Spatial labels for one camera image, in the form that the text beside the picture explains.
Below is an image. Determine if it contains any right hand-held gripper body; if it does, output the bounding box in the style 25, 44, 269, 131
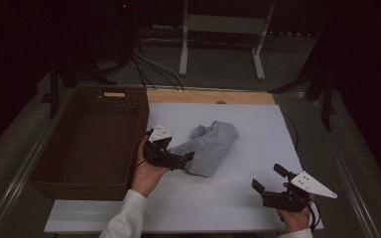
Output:
261, 164, 338, 213

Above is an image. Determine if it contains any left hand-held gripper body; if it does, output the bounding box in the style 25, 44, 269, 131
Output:
143, 123, 186, 172

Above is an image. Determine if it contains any light blue knit garment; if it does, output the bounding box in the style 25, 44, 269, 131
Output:
168, 120, 240, 178

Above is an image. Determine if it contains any brown wicker basket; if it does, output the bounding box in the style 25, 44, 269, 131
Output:
29, 86, 151, 202

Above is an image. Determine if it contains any person's right hand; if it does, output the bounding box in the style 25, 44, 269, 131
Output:
276, 196, 316, 233

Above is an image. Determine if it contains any person's left hand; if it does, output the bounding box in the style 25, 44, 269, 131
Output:
130, 138, 171, 198

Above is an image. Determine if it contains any black angled stand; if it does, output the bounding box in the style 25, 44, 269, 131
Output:
267, 31, 339, 132

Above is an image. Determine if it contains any white power strip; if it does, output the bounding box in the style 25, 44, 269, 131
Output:
151, 24, 180, 32

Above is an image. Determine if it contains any black tripod stand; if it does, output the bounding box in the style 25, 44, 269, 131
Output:
41, 56, 118, 120

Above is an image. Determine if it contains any dark equipment with red light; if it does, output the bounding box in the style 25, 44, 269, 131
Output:
110, 0, 139, 65

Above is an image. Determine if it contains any white metal stand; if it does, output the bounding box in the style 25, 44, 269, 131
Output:
178, 0, 276, 81

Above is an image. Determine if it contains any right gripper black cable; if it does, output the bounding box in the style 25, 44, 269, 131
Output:
307, 197, 321, 231

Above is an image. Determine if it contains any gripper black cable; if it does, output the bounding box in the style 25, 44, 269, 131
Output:
132, 131, 153, 173
307, 197, 321, 231

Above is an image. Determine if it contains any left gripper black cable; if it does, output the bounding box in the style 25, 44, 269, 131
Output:
132, 131, 153, 173

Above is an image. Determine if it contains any thin black table cable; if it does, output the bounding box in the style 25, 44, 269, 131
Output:
282, 112, 300, 152

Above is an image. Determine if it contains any black floor cable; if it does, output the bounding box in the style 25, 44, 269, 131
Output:
132, 56, 158, 91

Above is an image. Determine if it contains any grey floor cable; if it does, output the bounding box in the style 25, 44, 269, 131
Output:
132, 48, 187, 91

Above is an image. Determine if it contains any white floor cable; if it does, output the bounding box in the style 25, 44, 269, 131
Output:
138, 37, 187, 46

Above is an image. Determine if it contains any aluminium table frame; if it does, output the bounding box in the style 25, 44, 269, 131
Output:
0, 83, 381, 238

